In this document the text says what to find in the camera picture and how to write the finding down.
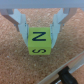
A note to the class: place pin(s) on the yellow block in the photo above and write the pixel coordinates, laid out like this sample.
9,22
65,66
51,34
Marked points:
39,40

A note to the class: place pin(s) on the white sliding door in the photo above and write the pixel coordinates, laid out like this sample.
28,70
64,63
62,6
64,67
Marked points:
74,70

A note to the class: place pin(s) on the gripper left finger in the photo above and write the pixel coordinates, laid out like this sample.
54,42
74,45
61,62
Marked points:
19,23

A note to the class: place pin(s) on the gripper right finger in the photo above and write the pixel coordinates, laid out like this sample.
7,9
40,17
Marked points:
59,22

